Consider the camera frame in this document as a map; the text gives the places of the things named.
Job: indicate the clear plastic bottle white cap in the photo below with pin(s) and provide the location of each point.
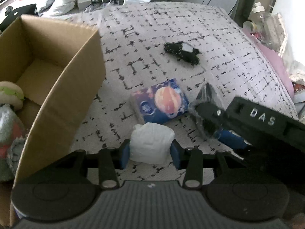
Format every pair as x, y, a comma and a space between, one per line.
263, 26

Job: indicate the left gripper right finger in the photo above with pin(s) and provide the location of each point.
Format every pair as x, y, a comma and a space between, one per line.
190, 160

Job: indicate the brown cardboard box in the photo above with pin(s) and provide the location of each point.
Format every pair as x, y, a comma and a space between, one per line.
59, 66

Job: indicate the pink pillow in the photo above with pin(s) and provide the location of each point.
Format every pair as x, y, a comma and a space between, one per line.
276, 62

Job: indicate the blue tissue pack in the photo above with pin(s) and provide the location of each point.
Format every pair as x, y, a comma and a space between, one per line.
160, 103

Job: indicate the paper cup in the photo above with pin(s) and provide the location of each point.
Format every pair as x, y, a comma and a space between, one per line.
250, 27

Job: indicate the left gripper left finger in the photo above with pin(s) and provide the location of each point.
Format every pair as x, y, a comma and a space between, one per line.
110, 160

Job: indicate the black fuzzy item white tag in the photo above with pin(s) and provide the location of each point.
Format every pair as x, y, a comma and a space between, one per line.
183, 51

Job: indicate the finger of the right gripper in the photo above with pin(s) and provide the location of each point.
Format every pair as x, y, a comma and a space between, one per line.
230, 139
214, 116

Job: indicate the white soft roll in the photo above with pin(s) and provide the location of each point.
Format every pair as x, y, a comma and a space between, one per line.
150, 143

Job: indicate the light blue plush toy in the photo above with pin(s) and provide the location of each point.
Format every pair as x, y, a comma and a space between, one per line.
13, 137

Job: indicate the white black patterned bedspread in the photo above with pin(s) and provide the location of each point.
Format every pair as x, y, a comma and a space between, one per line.
132, 39

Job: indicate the burger plush toy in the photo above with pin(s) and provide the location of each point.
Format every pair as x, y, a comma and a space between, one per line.
12, 95

